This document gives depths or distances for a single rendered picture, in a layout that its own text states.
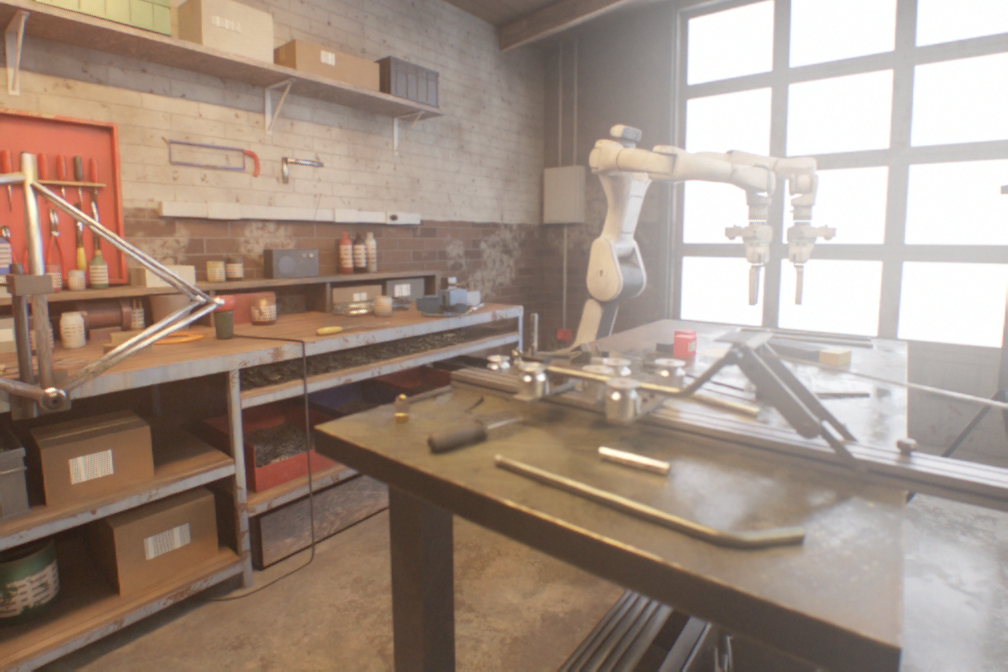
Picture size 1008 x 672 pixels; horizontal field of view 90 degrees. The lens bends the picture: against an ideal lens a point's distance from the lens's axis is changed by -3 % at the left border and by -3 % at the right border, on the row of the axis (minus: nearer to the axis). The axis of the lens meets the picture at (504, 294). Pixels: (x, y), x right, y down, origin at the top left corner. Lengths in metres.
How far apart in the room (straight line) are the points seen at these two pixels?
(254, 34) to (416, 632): 2.33
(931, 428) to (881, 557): 3.33
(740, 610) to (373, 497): 2.04
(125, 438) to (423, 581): 1.16
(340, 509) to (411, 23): 2.76
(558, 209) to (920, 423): 2.76
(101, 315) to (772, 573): 2.25
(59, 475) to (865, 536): 1.82
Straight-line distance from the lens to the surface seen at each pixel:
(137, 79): 2.70
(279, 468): 2.14
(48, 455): 1.88
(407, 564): 1.01
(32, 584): 2.10
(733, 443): 0.84
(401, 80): 3.06
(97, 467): 1.92
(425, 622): 1.05
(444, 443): 0.77
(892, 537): 0.70
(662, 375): 0.94
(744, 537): 0.60
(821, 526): 0.68
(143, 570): 2.10
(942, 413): 3.94
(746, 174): 1.71
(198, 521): 2.10
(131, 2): 2.46
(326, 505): 2.32
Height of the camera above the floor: 1.18
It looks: 6 degrees down
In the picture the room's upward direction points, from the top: straight up
